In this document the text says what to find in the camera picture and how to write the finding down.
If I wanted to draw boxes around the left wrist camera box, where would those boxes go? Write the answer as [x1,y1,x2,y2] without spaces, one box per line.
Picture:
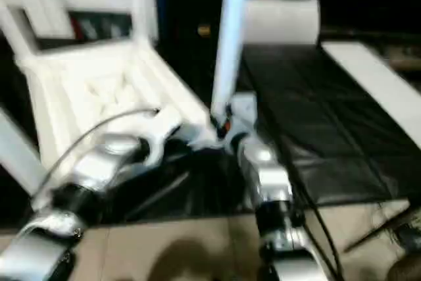
[141,109,184,168]

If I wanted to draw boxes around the white plastic table leg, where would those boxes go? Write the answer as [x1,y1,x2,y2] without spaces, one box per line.
[209,0,257,124]
[0,1,40,61]
[125,0,153,48]
[0,107,48,196]

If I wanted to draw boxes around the black floor stand bar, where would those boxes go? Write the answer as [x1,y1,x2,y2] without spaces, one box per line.
[345,212,421,252]

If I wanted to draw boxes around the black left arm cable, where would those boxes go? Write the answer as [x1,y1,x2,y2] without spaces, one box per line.
[30,109,162,209]

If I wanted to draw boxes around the white plastic bag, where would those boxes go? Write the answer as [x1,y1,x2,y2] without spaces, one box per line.
[240,0,321,46]

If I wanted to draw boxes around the flat white board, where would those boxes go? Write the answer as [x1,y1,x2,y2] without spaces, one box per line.
[320,41,421,150]

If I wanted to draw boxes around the black work mat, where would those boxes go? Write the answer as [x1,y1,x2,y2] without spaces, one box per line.
[0,38,421,226]

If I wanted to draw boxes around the white plastic table top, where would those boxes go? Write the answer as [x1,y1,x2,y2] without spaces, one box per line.
[16,38,221,190]

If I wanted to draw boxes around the black floor cables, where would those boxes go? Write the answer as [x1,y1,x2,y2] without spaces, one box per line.
[368,202,421,255]

